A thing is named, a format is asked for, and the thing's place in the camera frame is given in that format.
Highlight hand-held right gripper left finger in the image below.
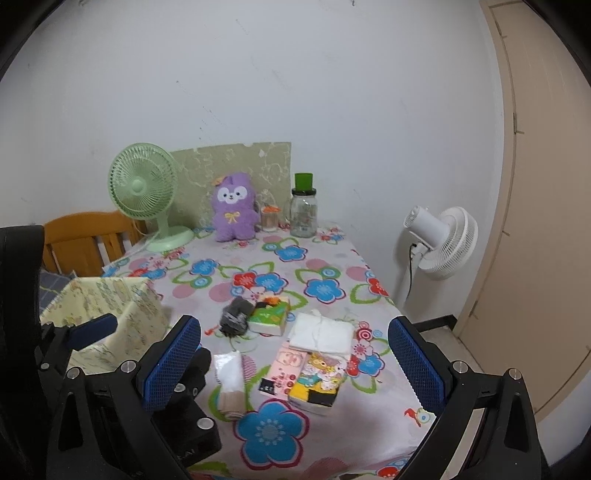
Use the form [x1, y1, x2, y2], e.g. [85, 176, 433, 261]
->
[46, 315, 203, 480]

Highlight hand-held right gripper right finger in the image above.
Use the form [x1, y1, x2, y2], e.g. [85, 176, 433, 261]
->
[387, 316, 544, 480]

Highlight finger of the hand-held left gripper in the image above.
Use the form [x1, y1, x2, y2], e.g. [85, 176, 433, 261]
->
[173, 345, 213, 403]
[39, 314, 119, 370]

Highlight yellow printed fabric box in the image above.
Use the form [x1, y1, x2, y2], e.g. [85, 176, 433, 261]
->
[41, 277, 171, 374]

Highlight small dark grey felt hat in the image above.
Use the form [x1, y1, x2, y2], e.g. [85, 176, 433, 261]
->
[219, 296, 256, 337]

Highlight green printed packet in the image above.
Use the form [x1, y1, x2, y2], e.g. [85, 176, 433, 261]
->
[248, 296, 291, 335]

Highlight white socks in plastic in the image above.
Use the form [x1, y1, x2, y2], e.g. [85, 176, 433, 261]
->
[213, 351, 257, 418]

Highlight blue plaid cushion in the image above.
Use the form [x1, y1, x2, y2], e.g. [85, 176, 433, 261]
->
[38, 270, 75, 319]

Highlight pink sock packet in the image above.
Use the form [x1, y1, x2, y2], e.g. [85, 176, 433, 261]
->
[257, 348, 311, 398]

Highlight wooden chair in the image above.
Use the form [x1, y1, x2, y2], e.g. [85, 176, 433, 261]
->
[42, 211, 148, 278]

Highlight floral tablecloth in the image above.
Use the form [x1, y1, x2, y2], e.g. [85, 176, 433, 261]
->
[99, 222, 437, 480]

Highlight white folded cloth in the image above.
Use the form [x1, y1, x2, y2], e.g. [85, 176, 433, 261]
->
[288, 310, 355, 356]

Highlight yellow cartoon sock packet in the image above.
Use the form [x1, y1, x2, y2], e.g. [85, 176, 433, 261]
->
[287, 352, 347, 408]

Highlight white floor fan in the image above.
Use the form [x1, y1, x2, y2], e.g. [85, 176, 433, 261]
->
[392, 205, 479, 330]

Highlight green desk fan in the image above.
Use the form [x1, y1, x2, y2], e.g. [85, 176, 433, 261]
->
[108, 143, 195, 253]

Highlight purple plush toy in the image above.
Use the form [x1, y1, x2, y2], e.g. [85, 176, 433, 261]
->
[211, 172, 260, 243]

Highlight cotton swab jar orange lid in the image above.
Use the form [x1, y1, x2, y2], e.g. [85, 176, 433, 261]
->
[260, 204, 281, 232]

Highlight glass jar green lid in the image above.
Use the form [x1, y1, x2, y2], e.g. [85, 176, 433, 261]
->
[289, 173, 319, 238]

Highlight beige door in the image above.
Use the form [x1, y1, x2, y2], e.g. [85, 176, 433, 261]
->
[455, 0, 591, 423]

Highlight green marbled board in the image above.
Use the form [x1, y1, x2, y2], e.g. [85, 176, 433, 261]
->
[168, 142, 293, 228]

